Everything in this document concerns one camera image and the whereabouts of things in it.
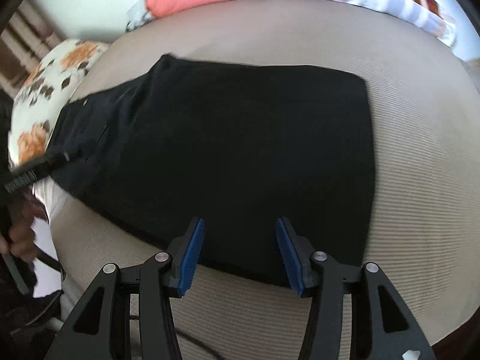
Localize pink beige curtain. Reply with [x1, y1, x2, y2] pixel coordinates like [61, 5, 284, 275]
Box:
[1, 0, 64, 98]

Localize left hand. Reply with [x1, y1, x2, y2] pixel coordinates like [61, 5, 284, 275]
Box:
[1, 192, 48, 263]

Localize black pants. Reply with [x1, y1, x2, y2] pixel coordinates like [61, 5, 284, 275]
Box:
[49, 55, 376, 287]

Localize orange floral white pillow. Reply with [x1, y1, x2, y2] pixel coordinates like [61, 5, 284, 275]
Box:
[8, 39, 110, 167]

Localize beige woven bed mat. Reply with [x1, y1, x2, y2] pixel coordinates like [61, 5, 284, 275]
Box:
[42, 0, 479, 359]

